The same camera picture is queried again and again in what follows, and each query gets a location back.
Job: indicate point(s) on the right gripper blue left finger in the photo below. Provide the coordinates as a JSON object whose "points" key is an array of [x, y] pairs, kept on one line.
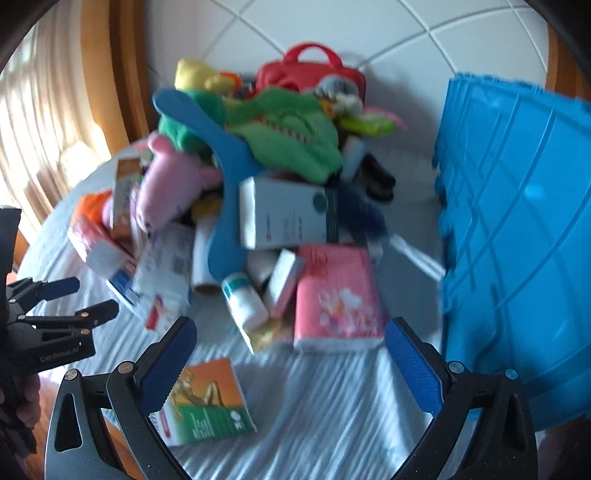
{"points": [[159, 366]]}

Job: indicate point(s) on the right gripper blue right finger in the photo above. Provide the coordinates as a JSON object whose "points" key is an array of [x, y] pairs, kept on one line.
{"points": [[420, 365]]}

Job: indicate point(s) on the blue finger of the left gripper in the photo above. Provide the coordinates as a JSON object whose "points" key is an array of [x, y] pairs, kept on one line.
{"points": [[51, 290]]}

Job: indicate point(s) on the orange green medicine box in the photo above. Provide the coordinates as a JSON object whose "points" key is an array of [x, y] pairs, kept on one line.
{"points": [[206, 403]]}

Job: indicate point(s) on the large pink tissue pack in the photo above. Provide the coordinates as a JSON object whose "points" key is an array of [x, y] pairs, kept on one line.
{"points": [[96, 249]]}

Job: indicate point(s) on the white blue red packet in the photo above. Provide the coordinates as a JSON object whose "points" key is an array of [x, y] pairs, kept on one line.
{"points": [[156, 288]]}

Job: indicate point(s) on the person left hand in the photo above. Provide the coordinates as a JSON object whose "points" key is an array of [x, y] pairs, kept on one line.
{"points": [[20, 411]]}

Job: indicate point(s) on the striped light bed sheet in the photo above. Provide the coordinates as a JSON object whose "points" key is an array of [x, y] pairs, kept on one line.
{"points": [[317, 416]]}

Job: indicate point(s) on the orange pink plush toy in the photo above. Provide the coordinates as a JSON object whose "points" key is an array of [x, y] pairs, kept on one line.
{"points": [[96, 207]]}

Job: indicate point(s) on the orange tall carton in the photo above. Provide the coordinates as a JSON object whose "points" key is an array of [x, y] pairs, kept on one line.
{"points": [[127, 177]]}

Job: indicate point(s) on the pink flowered tissue pack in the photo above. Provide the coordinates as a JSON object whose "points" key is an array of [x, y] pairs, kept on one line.
{"points": [[337, 308]]}

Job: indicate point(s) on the beige curtain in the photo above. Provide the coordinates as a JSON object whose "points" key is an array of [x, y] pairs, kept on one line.
{"points": [[49, 139]]}

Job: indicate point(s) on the pink pig plush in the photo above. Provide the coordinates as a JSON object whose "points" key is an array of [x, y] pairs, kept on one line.
{"points": [[172, 183]]}

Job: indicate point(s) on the white teal product box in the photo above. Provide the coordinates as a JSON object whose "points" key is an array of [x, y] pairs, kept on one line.
{"points": [[276, 213]]}

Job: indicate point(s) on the blue plastic fan paddle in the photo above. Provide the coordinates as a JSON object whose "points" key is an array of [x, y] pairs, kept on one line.
{"points": [[224, 253]]}

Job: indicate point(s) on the blue plastic storage crate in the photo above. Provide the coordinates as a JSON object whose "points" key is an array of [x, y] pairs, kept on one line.
{"points": [[513, 163]]}

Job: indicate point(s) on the green wet wipes pack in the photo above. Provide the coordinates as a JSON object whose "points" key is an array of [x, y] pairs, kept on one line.
{"points": [[372, 122]]}

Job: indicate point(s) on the green yellow plush dinosaur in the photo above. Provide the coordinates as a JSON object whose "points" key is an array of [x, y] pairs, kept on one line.
{"points": [[284, 130]]}

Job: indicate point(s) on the grey elephant plush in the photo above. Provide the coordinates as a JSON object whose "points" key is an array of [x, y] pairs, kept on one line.
{"points": [[339, 96]]}

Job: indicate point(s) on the red toy suitcase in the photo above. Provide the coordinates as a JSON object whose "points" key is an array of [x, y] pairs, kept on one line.
{"points": [[295, 75]]}

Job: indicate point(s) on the wooden door frame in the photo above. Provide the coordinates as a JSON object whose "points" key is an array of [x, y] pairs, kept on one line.
{"points": [[115, 70]]}

